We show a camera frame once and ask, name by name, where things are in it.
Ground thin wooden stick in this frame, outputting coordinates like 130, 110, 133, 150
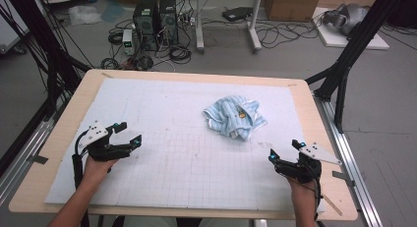
319, 191, 343, 217

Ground black metal frame post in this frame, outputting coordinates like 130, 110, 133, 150
304, 0, 409, 134
0, 0, 92, 122

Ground clear plastic bag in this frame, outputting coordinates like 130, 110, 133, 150
68, 4, 102, 27

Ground white floor board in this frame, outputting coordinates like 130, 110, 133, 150
311, 6, 391, 51

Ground white grid mat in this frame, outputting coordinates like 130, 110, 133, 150
43, 77, 326, 213

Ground brown cardboard box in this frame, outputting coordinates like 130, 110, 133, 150
264, 0, 324, 23

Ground grey headset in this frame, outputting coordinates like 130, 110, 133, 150
321, 3, 370, 36

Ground flat black device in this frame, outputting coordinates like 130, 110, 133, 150
221, 6, 254, 23

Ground coiled black cable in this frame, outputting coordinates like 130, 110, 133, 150
168, 44, 193, 65

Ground slim black computer tower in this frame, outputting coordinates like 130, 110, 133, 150
158, 0, 180, 46

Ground tangled black floor cables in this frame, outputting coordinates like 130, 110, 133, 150
255, 19, 319, 49

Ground white power supply box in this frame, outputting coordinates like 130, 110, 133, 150
121, 28, 136, 56

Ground person's left hand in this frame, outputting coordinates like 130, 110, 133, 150
82, 155, 120, 191

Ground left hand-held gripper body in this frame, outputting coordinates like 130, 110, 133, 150
78, 120, 134, 162

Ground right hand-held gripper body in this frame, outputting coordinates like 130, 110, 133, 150
274, 142, 342, 185

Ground light blue striped towel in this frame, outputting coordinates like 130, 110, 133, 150
202, 94, 268, 142

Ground large black computer tower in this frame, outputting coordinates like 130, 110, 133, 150
132, 0, 161, 52

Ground white metal stand leg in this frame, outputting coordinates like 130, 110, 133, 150
195, 0, 206, 54
247, 0, 264, 54

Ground black tape strip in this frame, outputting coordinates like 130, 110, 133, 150
28, 153, 49, 165
331, 170, 356, 188

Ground aluminium rail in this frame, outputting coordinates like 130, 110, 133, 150
0, 98, 67, 206
313, 94, 384, 227

